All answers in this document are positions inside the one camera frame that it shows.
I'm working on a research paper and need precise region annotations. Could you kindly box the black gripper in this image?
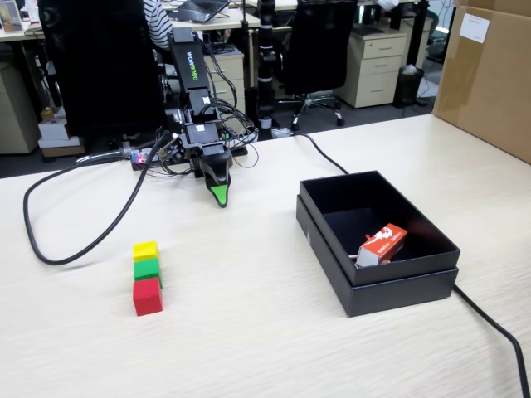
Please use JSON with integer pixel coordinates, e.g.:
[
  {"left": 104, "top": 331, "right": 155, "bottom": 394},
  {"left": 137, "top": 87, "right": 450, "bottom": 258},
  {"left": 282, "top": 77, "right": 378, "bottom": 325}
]
[{"left": 181, "top": 122, "right": 234, "bottom": 210}]

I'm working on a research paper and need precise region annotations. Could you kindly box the yellow wooden cube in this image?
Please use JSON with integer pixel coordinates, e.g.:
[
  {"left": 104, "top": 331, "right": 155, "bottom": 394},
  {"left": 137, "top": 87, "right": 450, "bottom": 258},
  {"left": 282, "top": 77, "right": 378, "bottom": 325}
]
[{"left": 132, "top": 240, "right": 160, "bottom": 263}]

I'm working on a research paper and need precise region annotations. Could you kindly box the green wooden cube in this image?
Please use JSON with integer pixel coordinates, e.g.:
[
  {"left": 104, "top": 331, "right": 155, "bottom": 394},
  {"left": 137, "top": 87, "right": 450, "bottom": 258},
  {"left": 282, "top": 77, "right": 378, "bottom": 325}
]
[{"left": 132, "top": 257, "right": 163, "bottom": 289}]

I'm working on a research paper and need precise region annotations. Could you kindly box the red wooden cube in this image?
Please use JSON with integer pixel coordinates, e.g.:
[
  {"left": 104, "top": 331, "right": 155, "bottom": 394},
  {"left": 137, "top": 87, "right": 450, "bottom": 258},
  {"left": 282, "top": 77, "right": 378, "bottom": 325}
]
[{"left": 132, "top": 277, "right": 163, "bottom": 318}]

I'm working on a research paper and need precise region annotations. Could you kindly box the black inner box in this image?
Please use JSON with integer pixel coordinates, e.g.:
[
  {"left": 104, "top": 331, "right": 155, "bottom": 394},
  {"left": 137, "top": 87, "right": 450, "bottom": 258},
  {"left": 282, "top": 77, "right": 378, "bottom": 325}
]
[{"left": 299, "top": 169, "right": 462, "bottom": 288}]

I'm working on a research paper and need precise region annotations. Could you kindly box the black open box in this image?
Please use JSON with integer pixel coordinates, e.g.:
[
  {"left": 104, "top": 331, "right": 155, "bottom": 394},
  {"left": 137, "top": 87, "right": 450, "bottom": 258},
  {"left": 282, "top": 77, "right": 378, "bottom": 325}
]
[{"left": 295, "top": 194, "right": 460, "bottom": 318}]

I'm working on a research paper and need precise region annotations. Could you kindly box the large cardboard box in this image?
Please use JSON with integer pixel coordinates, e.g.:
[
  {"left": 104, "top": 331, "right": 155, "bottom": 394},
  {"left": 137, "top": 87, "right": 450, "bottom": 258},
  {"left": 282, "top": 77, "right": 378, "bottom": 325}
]
[{"left": 431, "top": 0, "right": 531, "bottom": 165}]

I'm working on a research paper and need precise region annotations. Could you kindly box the robot control board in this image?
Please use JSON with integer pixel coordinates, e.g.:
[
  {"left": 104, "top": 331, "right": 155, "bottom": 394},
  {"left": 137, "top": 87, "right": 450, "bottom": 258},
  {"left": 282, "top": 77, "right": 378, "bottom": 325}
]
[{"left": 130, "top": 140, "right": 250, "bottom": 173}]

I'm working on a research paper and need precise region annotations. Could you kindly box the thick black pole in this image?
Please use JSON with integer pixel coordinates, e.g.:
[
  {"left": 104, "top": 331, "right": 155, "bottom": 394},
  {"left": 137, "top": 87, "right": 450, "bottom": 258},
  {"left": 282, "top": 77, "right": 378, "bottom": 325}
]
[{"left": 256, "top": 0, "right": 277, "bottom": 142}]

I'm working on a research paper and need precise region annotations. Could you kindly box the thin black stand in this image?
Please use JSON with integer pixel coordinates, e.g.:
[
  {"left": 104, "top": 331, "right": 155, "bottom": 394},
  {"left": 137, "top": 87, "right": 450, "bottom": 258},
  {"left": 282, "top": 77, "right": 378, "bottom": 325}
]
[{"left": 239, "top": 0, "right": 253, "bottom": 90}]

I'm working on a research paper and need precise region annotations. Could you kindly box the black swivel office chair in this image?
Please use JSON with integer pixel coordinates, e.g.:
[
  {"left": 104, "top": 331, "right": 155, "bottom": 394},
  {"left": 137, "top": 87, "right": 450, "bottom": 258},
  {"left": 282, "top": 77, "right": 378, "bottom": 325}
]
[{"left": 275, "top": 0, "right": 358, "bottom": 132}]

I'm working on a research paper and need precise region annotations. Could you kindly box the beige office desk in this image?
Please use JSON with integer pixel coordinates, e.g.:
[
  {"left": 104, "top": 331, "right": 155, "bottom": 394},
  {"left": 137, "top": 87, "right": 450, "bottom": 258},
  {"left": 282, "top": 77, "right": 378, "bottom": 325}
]
[{"left": 164, "top": 7, "right": 262, "bottom": 32}]

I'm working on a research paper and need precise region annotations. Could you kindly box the wide black office chair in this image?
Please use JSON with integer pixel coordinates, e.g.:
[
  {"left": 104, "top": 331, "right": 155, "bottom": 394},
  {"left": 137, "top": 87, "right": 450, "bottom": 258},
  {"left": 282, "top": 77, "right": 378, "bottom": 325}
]
[{"left": 37, "top": 0, "right": 171, "bottom": 153}]

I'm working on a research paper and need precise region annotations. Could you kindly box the person in striped shirt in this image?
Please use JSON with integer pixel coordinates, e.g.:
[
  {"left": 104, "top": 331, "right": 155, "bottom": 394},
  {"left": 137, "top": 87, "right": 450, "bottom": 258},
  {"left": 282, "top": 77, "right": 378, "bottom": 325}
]
[{"left": 142, "top": 0, "right": 174, "bottom": 51}]

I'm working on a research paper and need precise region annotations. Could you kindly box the white carton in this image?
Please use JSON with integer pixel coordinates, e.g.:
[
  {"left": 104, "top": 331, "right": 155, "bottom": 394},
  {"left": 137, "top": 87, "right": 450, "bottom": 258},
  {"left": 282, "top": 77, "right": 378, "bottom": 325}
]
[{"left": 37, "top": 119, "right": 72, "bottom": 141}]

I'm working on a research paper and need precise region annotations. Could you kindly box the black laptop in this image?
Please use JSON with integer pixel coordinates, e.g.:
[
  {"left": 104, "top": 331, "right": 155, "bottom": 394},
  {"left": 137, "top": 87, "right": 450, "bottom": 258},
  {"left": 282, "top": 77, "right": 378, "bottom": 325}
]
[{"left": 170, "top": 0, "right": 231, "bottom": 24}]

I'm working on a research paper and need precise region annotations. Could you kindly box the orange matchbox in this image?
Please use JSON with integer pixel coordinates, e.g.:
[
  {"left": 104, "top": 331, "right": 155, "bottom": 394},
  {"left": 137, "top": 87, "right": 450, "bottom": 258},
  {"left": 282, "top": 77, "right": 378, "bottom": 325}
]
[{"left": 356, "top": 222, "right": 409, "bottom": 269}]

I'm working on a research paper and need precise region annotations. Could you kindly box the beige three drawer cabinet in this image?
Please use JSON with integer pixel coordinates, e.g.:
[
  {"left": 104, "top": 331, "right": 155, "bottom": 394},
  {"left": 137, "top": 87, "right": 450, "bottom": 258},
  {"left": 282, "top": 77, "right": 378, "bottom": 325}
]
[{"left": 334, "top": 31, "right": 408, "bottom": 109}]

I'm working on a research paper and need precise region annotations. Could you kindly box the tall beige cabinet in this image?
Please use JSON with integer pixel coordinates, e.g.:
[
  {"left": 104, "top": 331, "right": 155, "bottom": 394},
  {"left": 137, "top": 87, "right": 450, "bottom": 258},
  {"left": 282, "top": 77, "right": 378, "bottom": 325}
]
[{"left": 0, "top": 61, "right": 41, "bottom": 155}]

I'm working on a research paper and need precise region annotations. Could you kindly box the black trash bin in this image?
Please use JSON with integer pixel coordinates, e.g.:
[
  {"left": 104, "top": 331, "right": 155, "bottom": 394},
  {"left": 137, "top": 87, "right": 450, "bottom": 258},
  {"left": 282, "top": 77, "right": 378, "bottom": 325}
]
[{"left": 392, "top": 64, "right": 426, "bottom": 109}]

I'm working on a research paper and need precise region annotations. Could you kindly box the framed picture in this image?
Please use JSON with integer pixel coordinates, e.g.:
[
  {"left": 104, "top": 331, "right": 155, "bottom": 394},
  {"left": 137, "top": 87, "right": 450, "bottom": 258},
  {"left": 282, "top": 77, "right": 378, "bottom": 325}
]
[{"left": 0, "top": 0, "right": 25, "bottom": 34}]

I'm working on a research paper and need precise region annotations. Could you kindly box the white shipping label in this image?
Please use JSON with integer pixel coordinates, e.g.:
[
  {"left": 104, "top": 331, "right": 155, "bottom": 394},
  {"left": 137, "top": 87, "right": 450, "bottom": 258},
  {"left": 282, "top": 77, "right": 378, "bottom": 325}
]
[{"left": 459, "top": 12, "right": 490, "bottom": 44}]

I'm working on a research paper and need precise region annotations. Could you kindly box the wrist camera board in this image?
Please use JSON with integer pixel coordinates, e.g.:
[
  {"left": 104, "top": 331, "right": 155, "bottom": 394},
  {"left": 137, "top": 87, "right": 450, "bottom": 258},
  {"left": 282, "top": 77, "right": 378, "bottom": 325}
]
[{"left": 156, "top": 131, "right": 186, "bottom": 163}]

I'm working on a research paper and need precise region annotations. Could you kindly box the thick black camera cable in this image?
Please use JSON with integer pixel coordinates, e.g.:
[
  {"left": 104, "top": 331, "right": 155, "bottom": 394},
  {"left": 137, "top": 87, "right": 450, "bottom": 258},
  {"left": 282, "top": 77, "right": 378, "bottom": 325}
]
[{"left": 22, "top": 131, "right": 171, "bottom": 266}]

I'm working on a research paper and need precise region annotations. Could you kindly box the black table cable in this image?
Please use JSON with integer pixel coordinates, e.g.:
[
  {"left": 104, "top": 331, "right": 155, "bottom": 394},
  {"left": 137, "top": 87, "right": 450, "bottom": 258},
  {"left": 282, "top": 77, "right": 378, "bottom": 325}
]
[{"left": 285, "top": 131, "right": 531, "bottom": 398}]

